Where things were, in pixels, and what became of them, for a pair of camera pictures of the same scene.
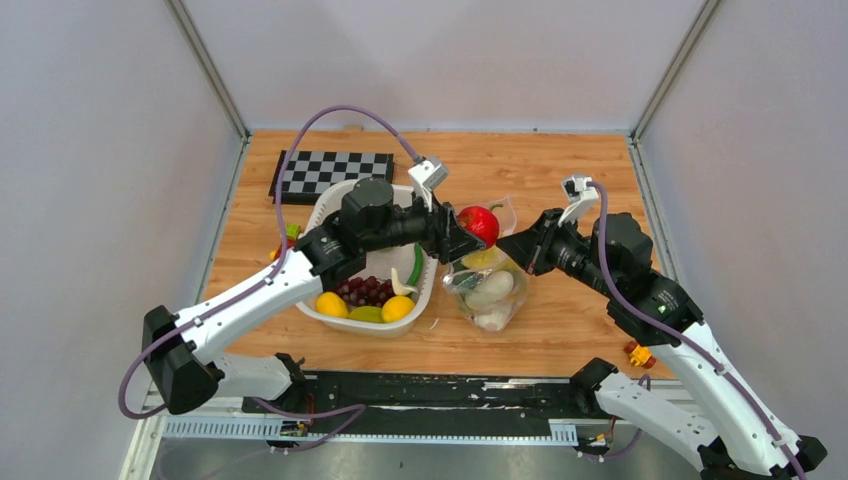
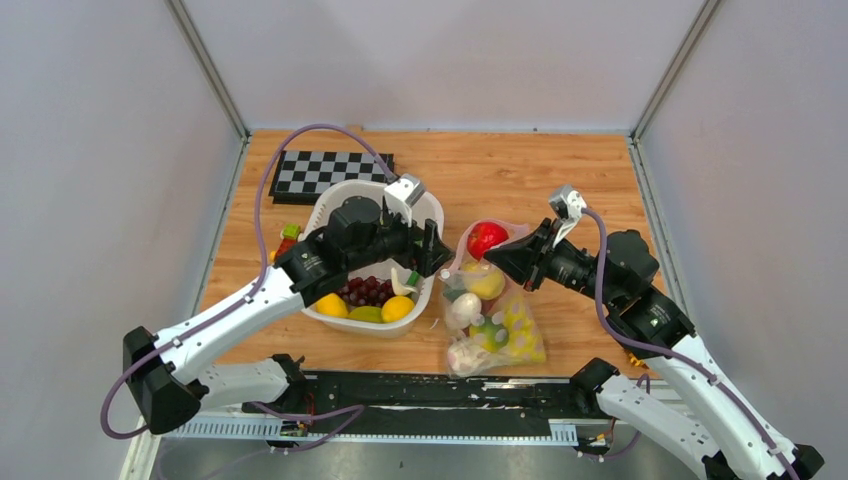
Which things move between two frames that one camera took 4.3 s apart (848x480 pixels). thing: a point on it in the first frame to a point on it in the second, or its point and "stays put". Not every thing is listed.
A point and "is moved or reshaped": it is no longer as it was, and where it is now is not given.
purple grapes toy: [366, 292] stays put
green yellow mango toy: [367, 314] stays put
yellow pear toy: [491, 257] is moved or reshaped
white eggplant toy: [495, 287] to [464, 310]
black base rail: [423, 395] stays put
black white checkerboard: [309, 175] stays put
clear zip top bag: [489, 286] is moved or reshaped
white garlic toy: [398, 288] stays put
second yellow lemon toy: [331, 303] stays put
